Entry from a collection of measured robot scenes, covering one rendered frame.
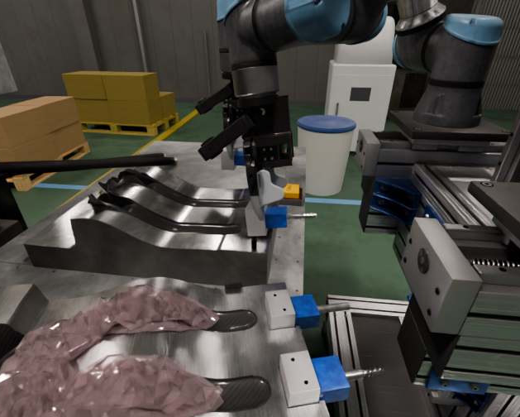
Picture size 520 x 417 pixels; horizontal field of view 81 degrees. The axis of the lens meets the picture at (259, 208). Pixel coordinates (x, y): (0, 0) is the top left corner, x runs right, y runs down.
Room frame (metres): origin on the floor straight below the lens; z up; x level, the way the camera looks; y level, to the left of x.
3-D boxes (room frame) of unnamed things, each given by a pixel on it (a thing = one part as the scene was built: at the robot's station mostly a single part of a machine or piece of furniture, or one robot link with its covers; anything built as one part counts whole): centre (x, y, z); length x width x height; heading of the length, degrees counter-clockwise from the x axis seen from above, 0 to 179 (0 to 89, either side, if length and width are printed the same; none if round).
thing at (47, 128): (3.03, 2.43, 0.32); 1.15 x 0.78 x 0.64; 172
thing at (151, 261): (0.60, 0.22, 0.87); 0.50 x 0.26 x 0.14; 82
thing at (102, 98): (4.73, 2.00, 0.39); 1.30 x 0.93 x 0.78; 84
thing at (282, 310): (0.33, -0.08, 0.85); 0.13 x 0.05 x 0.05; 99
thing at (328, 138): (2.59, -0.56, 0.30); 0.49 x 0.49 x 0.60
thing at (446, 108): (0.79, -0.47, 1.09); 0.15 x 0.15 x 0.10
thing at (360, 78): (3.70, -1.11, 0.70); 0.71 x 0.63 x 1.40; 171
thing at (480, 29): (0.80, -0.47, 1.20); 0.13 x 0.12 x 0.14; 13
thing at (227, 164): (0.80, 0.04, 0.93); 0.13 x 0.05 x 0.05; 82
